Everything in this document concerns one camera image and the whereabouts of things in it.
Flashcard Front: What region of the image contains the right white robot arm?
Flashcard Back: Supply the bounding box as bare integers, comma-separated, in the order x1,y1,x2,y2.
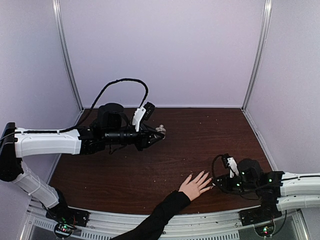
211,154,320,225

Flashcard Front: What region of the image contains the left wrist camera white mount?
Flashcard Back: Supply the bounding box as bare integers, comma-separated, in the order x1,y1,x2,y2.
131,106,146,132

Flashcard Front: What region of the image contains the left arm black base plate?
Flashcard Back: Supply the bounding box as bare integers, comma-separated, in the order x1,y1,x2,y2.
45,208,90,227

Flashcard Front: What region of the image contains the round circuit board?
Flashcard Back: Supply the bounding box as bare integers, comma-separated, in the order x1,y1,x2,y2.
254,222,275,238
53,223,77,239

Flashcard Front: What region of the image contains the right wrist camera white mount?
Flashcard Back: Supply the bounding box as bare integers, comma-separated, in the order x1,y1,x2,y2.
222,153,240,178

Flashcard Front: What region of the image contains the glitter nail polish bottle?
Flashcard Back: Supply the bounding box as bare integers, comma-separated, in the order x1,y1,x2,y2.
155,124,167,139

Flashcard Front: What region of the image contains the right aluminium frame post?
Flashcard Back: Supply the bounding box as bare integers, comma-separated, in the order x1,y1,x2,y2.
241,0,273,112

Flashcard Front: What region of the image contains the right round circuit board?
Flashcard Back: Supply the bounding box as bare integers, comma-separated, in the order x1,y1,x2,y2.
254,222,275,238

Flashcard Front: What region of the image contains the aluminium front rail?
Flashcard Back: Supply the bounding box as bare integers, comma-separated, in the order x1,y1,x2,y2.
18,199,310,240

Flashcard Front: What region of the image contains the left black sleeved cable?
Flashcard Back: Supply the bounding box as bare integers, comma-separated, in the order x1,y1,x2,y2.
57,78,149,133

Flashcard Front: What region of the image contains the person's bare hand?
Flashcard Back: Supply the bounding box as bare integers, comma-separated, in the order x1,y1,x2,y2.
178,171,213,202

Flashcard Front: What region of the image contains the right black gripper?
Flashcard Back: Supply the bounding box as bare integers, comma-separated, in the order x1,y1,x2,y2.
212,173,259,195

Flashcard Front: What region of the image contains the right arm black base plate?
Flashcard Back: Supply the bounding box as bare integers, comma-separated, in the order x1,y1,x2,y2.
239,206,282,226

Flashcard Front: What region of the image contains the right black sleeved cable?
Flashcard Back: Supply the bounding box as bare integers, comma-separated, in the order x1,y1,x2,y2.
211,154,282,195

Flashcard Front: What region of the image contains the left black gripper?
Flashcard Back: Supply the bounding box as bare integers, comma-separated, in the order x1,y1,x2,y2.
104,122,165,151

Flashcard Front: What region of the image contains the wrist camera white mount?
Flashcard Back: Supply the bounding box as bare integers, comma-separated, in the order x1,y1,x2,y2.
131,106,146,132
222,153,240,178

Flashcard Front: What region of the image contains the black sleeved forearm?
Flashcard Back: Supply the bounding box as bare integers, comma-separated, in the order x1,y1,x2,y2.
112,190,191,240

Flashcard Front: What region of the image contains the left round circuit board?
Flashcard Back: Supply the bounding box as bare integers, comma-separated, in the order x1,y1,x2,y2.
53,223,77,239

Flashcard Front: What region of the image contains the aluminium frame post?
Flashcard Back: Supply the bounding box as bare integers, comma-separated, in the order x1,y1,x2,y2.
52,0,84,112
241,0,273,112

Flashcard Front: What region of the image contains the left aluminium frame post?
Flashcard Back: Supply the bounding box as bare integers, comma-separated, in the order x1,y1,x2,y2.
52,0,84,112

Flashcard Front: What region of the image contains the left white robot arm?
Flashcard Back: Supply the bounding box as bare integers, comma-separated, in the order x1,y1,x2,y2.
0,102,166,222

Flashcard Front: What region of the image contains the black sleeved cable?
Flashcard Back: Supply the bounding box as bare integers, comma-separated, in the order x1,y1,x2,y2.
57,78,149,133
211,154,282,195

